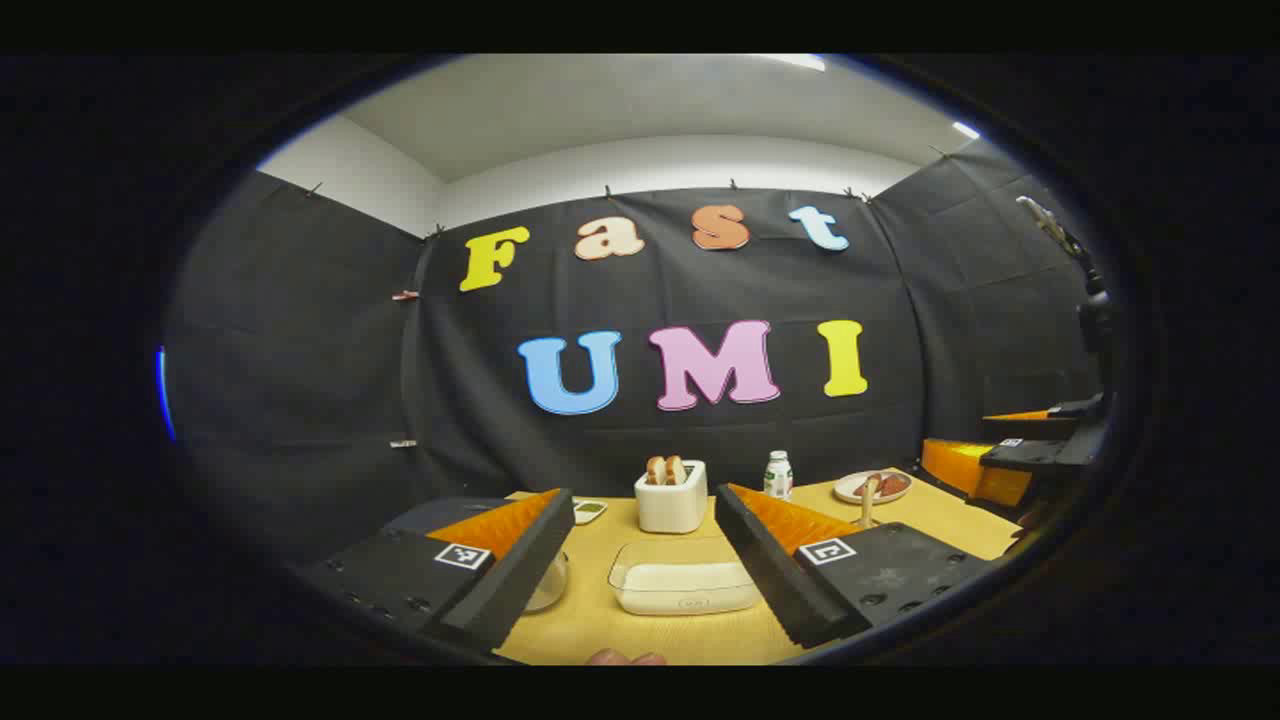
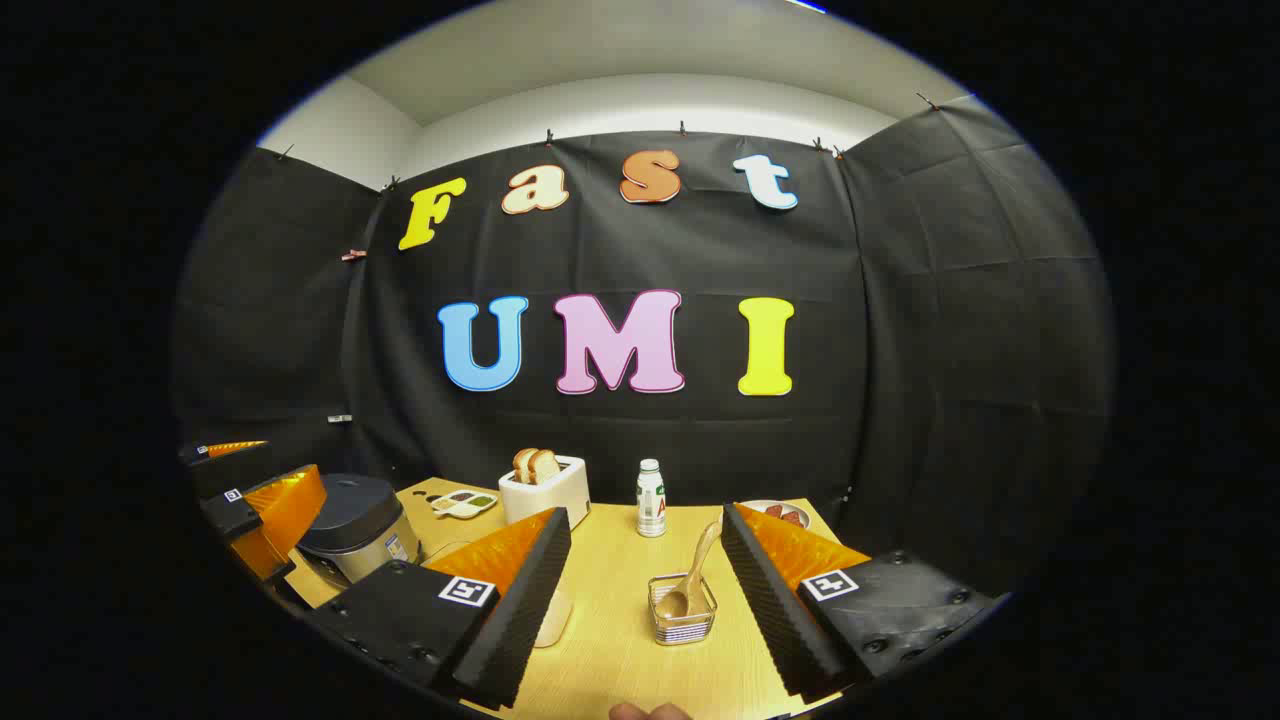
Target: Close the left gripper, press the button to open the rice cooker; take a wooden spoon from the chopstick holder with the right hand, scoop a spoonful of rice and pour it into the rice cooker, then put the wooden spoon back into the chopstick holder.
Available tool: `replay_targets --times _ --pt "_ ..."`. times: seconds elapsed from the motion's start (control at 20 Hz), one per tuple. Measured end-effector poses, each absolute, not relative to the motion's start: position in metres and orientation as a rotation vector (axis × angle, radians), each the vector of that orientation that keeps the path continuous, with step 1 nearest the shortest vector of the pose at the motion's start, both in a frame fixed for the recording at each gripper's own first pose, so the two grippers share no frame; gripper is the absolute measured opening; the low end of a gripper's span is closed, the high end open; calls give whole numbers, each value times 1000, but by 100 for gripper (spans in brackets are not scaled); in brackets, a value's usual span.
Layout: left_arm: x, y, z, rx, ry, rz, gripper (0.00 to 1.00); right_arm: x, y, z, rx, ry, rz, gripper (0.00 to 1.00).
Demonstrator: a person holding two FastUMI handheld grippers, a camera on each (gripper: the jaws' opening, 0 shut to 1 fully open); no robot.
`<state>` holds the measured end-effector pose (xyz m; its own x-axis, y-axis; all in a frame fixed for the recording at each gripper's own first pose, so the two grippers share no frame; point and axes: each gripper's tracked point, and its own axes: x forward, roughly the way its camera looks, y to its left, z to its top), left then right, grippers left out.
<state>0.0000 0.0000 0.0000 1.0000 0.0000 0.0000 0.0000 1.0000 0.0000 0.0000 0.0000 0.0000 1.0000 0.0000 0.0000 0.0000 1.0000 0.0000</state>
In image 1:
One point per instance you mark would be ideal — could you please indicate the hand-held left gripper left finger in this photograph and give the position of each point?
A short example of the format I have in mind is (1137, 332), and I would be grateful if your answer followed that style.
(520, 580)

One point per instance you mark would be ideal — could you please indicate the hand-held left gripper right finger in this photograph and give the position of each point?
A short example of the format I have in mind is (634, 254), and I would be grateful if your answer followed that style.
(765, 570)

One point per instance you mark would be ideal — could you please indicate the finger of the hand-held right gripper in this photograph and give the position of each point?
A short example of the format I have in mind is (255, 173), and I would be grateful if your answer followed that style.
(1060, 422)
(1040, 455)

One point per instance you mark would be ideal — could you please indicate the clear container of rice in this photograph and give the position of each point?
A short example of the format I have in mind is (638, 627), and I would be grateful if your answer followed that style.
(680, 585)

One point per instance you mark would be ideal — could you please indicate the dark grey rice cooker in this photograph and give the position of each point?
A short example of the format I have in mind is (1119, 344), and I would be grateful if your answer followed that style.
(440, 515)

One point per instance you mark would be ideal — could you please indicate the wooden spoon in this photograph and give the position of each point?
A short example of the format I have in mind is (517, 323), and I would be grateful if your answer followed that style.
(869, 500)

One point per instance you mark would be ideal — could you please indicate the white bottle green label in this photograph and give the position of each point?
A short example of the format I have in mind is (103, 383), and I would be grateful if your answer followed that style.
(778, 478)

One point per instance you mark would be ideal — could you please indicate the white divided condiment dish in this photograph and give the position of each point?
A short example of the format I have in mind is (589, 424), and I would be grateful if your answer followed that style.
(590, 511)

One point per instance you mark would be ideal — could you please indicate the white toaster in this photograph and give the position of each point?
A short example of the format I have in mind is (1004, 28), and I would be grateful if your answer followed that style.
(670, 508)

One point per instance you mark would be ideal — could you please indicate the white plate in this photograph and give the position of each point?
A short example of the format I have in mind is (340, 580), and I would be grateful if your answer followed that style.
(848, 490)

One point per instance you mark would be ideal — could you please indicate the red meat slice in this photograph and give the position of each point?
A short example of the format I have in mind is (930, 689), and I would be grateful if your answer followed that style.
(865, 487)
(893, 484)

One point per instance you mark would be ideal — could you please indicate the bread slice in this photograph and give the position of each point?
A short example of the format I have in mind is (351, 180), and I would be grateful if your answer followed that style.
(677, 469)
(656, 470)

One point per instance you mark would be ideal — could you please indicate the black backdrop cloth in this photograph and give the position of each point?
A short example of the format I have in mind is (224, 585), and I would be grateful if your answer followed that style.
(300, 380)

